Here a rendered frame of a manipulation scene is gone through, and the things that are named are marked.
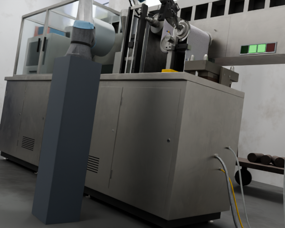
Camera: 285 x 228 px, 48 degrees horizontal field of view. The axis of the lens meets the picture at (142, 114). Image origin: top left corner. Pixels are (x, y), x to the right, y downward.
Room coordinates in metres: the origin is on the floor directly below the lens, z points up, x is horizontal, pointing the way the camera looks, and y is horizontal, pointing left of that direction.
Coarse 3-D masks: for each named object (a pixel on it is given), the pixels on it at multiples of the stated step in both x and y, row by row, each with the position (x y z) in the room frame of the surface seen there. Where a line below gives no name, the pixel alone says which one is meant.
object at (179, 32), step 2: (180, 24) 2.13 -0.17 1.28; (180, 26) 2.13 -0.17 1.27; (182, 26) 2.12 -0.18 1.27; (184, 26) 2.12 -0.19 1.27; (178, 28) 2.14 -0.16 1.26; (180, 28) 2.13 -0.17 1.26; (182, 28) 2.11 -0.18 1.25; (184, 28) 2.11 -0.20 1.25; (176, 30) 2.15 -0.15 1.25; (178, 30) 2.14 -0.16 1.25; (180, 30) 2.13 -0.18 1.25; (182, 30) 2.11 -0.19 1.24; (184, 30) 2.11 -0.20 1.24; (176, 32) 2.15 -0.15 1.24; (178, 32) 2.14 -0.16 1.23; (180, 32) 2.12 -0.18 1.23; (182, 32) 2.11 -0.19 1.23; (184, 32) 2.12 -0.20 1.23; (176, 34) 2.15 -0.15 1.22; (178, 34) 2.13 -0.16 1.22; (180, 34) 2.12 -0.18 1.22; (182, 34) 2.13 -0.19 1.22
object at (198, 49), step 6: (192, 42) 2.14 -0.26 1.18; (198, 42) 2.18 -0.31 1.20; (192, 48) 2.15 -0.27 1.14; (198, 48) 2.19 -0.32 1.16; (204, 48) 2.24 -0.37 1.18; (186, 54) 2.11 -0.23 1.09; (192, 54) 2.15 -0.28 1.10; (198, 54) 2.20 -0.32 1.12; (204, 54) 2.25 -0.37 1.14; (186, 60) 2.12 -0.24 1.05
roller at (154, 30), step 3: (156, 15) 2.35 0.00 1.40; (162, 21) 2.29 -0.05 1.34; (162, 24) 2.29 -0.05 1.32; (150, 27) 2.38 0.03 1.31; (153, 27) 2.35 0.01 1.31; (159, 27) 2.31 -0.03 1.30; (162, 27) 2.29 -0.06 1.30; (153, 30) 2.35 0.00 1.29; (156, 30) 2.33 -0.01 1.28; (159, 30) 2.31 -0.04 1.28; (156, 33) 2.35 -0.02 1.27; (159, 33) 2.34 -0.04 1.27
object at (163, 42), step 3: (165, 36) 2.25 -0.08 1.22; (162, 39) 2.26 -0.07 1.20; (165, 39) 2.25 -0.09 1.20; (162, 42) 2.27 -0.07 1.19; (165, 42) 2.24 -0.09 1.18; (168, 42) 2.22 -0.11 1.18; (162, 45) 2.26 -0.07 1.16; (165, 45) 2.24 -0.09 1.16; (162, 48) 2.26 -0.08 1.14; (165, 48) 2.24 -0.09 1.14; (165, 51) 2.23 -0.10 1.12
